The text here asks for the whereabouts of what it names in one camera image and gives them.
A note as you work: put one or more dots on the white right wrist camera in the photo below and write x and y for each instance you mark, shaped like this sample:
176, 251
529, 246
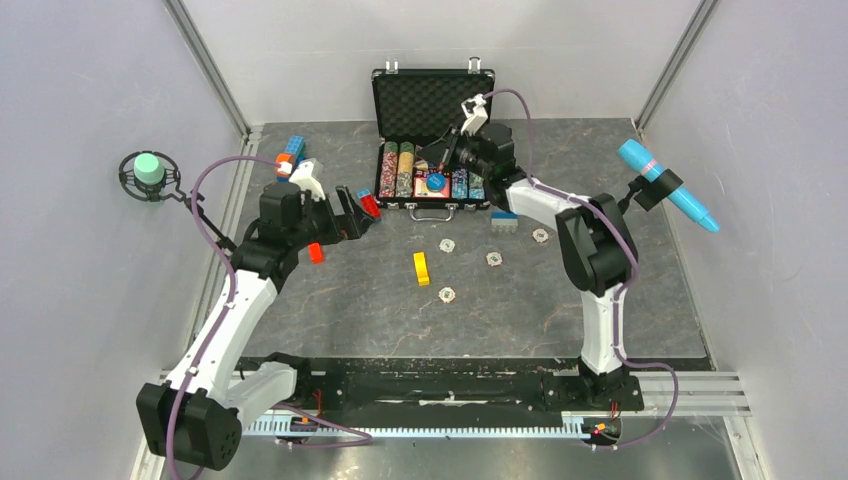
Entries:
476, 114

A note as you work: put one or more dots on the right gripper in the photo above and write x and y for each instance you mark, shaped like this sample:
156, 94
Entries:
444, 150

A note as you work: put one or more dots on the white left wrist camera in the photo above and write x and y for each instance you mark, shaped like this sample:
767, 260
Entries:
305, 175

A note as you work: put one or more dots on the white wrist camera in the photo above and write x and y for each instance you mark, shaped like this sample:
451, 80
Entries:
476, 114
305, 175

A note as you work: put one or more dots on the green microphone on stand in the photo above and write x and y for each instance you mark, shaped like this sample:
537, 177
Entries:
152, 177

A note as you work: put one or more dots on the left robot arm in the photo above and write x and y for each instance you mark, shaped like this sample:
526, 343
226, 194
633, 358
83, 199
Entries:
197, 415

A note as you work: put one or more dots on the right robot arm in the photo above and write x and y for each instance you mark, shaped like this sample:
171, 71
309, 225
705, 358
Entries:
596, 247

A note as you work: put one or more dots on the red poker chip near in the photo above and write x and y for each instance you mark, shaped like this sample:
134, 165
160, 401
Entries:
447, 295

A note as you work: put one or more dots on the blue small blind button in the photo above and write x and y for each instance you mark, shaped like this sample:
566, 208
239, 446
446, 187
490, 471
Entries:
435, 182

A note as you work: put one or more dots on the red 100 poker chip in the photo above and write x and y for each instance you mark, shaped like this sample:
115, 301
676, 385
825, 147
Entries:
494, 259

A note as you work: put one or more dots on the yellow arch block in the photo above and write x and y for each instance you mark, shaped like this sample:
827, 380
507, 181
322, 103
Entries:
421, 269

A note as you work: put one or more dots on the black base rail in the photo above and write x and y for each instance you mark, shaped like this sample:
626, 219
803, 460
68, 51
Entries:
460, 391

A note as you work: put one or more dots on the grey poker chip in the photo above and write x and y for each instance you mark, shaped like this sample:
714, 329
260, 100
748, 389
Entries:
540, 235

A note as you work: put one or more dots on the orange block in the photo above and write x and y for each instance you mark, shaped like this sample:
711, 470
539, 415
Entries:
316, 253

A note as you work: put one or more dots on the blue orange toy car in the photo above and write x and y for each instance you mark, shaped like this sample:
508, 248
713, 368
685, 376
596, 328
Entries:
289, 159

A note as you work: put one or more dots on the blue grey lego block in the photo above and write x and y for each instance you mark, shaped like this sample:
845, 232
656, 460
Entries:
504, 222

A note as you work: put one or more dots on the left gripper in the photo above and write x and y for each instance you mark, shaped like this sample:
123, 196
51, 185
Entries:
354, 221

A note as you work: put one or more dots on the blue microphone on stand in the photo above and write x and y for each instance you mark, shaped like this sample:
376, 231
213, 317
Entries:
656, 183

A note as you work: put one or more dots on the white 1 poker chip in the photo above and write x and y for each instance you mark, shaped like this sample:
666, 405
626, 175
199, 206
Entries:
447, 245

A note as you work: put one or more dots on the red blue lego block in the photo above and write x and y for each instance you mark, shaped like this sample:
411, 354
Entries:
369, 204

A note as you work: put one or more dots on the black poker chip case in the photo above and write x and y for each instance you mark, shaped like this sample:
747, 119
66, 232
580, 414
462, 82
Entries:
414, 108

